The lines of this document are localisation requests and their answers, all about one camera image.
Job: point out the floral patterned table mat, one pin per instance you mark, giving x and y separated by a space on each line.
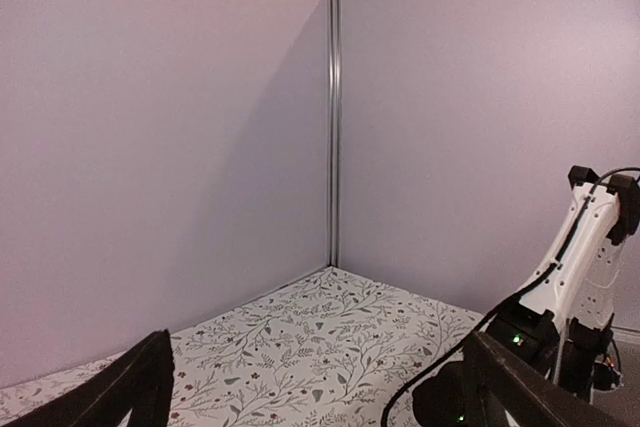
328 350

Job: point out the right aluminium corner post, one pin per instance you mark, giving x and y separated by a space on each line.
334 131

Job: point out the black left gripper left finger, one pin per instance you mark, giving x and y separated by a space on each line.
137 386

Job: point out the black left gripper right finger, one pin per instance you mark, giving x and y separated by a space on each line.
498 385

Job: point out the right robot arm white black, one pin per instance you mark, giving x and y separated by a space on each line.
539 355

